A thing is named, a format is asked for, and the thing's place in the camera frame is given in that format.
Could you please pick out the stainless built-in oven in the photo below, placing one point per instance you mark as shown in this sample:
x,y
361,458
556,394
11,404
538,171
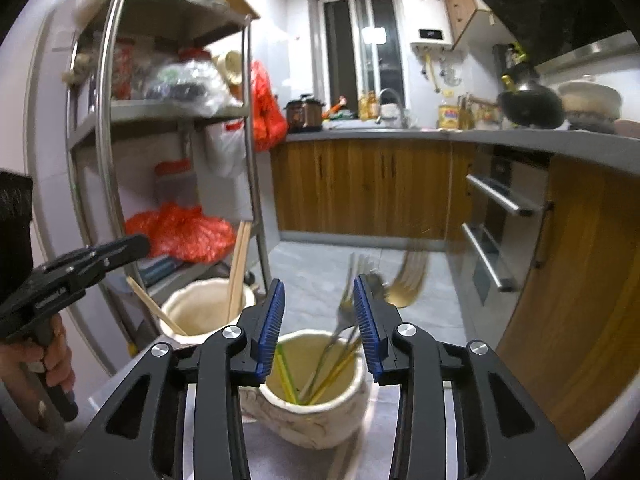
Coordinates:
x,y
500,230

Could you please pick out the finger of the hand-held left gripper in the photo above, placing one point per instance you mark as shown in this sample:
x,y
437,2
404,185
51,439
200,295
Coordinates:
x,y
115,251

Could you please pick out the yellow cooking oil bottle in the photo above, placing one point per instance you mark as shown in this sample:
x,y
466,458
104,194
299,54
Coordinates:
x,y
448,117

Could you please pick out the black wok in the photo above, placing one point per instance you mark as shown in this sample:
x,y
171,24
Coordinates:
x,y
532,107

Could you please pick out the wooden chopstick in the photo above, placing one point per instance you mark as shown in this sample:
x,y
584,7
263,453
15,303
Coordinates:
x,y
245,255
155,305
233,280

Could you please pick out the cream ceramic utensil jar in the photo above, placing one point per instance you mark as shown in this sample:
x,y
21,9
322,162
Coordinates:
x,y
310,425
200,310

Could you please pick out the dark red rice cooker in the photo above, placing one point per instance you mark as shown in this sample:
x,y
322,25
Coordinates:
x,y
302,115

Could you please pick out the wooden kitchen cabinet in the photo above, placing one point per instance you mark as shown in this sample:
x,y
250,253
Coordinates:
x,y
360,185

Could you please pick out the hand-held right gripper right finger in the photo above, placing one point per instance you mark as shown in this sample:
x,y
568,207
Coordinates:
x,y
367,330

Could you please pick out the wooden wall cabinet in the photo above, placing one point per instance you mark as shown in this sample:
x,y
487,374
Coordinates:
x,y
460,5

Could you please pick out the hanging red plastic bag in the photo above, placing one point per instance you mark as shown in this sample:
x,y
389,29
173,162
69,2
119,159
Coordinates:
x,y
265,115

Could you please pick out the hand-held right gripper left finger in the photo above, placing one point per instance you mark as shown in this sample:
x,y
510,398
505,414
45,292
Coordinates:
x,y
270,330

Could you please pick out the kitchen window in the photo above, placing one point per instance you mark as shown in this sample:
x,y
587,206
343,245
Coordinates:
x,y
340,50

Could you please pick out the white plastic bag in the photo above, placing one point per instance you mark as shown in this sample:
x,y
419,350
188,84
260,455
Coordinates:
x,y
227,152

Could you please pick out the silver fork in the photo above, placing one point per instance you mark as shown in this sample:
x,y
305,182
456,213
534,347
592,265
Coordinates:
x,y
345,305

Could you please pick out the clear plastic bag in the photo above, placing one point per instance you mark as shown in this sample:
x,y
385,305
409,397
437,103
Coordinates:
x,y
185,85

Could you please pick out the white pot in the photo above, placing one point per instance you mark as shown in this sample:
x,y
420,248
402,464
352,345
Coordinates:
x,y
590,100

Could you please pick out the person's left hand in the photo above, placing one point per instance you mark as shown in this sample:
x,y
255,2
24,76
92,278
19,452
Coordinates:
x,y
57,365

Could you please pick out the metal shelf rack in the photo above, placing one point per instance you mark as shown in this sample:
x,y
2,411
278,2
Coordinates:
x,y
102,110

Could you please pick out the black range hood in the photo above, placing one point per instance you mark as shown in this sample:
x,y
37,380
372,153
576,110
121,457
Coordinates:
x,y
550,5

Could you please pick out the white water heater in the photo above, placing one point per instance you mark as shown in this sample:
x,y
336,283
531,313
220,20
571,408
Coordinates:
x,y
427,15

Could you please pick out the metal faucet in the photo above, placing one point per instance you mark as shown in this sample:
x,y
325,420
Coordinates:
x,y
403,105

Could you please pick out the red-lid plastic container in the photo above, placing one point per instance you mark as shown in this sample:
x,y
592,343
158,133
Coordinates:
x,y
172,185

